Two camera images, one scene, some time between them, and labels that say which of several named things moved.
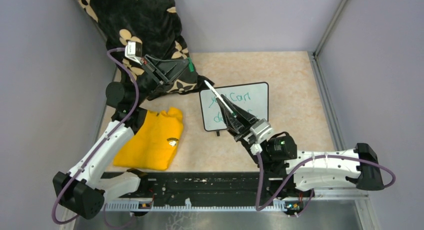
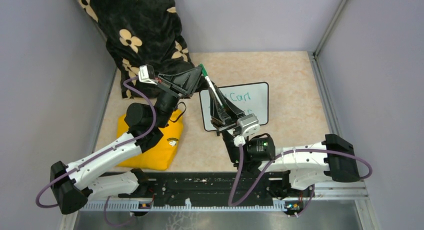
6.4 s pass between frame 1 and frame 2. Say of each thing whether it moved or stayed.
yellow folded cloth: stayed
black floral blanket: stayed
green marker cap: moved
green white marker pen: moved
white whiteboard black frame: stayed
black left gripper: moved
